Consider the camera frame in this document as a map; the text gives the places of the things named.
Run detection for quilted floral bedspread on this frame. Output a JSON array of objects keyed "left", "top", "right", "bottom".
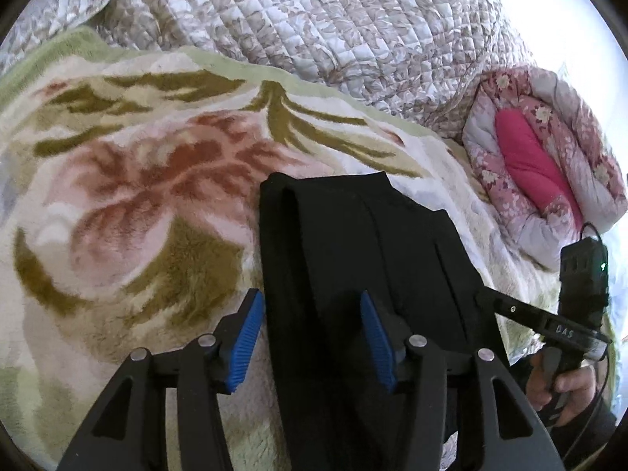
[{"left": 0, "top": 0, "right": 535, "bottom": 133}]

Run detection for black pants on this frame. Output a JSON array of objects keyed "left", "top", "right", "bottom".
[{"left": 258, "top": 172, "right": 511, "bottom": 471}]

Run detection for person's right hand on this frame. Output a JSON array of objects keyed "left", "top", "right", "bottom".
[{"left": 527, "top": 352, "right": 598, "bottom": 427}]

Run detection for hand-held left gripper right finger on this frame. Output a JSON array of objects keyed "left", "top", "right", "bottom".
[{"left": 360, "top": 290, "right": 565, "bottom": 471}]

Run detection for pink floral comforter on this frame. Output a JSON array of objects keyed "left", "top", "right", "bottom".
[{"left": 462, "top": 68, "right": 628, "bottom": 270}]

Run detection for floral fleece blanket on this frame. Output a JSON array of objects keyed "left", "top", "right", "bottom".
[{"left": 0, "top": 27, "right": 614, "bottom": 467}]

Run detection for magenta pillow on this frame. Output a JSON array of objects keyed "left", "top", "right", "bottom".
[{"left": 495, "top": 110, "right": 584, "bottom": 217}]

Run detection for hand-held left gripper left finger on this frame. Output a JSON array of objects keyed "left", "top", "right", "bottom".
[{"left": 58, "top": 288, "right": 266, "bottom": 471}]

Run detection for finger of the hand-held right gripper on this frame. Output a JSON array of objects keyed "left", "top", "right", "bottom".
[{"left": 475, "top": 290, "right": 546, "bottom": 329}]

